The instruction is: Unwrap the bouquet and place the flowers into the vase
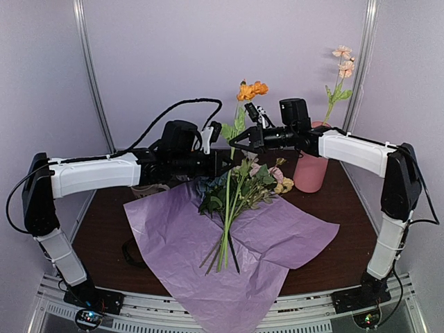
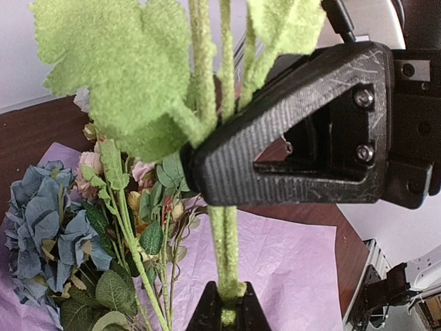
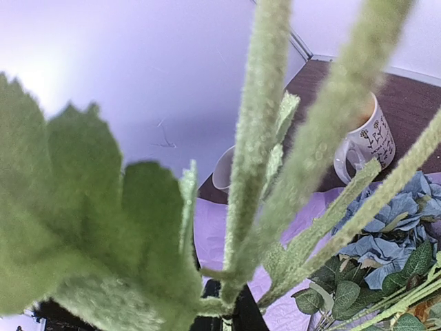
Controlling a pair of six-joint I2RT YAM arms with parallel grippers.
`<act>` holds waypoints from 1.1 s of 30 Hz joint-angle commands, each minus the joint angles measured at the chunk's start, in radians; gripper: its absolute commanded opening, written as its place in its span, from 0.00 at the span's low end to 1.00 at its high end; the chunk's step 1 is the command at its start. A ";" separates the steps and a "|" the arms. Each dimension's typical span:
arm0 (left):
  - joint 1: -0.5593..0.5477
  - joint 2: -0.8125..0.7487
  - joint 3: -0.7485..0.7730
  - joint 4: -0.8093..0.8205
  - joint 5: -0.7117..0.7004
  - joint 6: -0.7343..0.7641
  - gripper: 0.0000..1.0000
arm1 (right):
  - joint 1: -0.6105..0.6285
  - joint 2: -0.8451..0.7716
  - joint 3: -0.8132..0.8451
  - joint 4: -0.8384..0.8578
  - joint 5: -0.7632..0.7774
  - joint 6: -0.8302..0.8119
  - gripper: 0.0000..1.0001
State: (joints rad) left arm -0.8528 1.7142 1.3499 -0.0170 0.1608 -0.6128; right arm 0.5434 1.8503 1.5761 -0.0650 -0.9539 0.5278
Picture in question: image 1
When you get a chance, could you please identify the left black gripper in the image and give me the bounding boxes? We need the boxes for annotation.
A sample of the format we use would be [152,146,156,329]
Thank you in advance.
[171,150,236,178]

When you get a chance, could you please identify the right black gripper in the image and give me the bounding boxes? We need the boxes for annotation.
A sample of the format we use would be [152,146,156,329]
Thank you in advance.
[229,123,296,154]

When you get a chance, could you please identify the fuzzy green orange flower stem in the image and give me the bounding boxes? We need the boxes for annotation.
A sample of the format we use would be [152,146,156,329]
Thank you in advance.
[220,80,270,270]

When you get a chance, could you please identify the black printed ribbon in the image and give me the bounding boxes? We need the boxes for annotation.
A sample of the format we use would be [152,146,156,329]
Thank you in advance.
[121,237,148,269]

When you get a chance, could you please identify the purple tissue paper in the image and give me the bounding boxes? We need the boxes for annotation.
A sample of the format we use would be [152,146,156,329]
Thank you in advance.
[123,180,341,333]

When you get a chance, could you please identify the peach blossom fuzzy stem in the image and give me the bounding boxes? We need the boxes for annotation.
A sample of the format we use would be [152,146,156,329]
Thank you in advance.
[322,45,356,125]

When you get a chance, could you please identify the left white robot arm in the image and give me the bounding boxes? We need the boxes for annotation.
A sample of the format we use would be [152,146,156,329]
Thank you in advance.
[22,148,234,308]

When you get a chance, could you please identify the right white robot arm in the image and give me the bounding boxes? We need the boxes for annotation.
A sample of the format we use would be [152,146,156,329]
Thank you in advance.
[229,124,422,307]

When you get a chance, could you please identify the pink cylindrical vase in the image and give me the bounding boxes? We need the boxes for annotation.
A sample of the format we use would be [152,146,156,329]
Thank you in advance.
[293,120,330,194]

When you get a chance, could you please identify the white floral mug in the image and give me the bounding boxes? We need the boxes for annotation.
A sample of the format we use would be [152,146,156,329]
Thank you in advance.
[131,184,170,199]

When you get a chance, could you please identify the pink and yellow roses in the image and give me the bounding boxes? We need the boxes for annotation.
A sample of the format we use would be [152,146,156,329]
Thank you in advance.
[199,152,296,277]

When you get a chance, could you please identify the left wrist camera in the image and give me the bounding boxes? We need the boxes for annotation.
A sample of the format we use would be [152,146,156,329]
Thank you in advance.
[160,120,202,152]

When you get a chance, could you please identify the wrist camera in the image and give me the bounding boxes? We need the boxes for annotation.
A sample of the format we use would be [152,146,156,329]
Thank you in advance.
[160,120,202,152]
[279,98,311,130]

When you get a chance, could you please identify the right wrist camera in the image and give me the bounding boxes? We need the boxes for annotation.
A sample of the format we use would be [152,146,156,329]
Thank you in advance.
[279,98,311,130]

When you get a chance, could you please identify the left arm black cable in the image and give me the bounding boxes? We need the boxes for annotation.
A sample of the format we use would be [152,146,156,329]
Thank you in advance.
[5,99,223,234]

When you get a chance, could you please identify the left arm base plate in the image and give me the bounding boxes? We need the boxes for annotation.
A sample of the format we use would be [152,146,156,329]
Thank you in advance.
[63,286,124,315]

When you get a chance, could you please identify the aluminium front rail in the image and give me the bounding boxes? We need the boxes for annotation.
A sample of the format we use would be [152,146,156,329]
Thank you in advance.
[25,274,429,332]

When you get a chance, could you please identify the left aluminium frame post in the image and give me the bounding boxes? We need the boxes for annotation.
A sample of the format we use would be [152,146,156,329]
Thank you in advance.
[73,0,116,153]

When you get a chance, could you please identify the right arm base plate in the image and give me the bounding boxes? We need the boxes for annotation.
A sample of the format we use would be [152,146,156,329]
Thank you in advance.
[331,287,391,314]

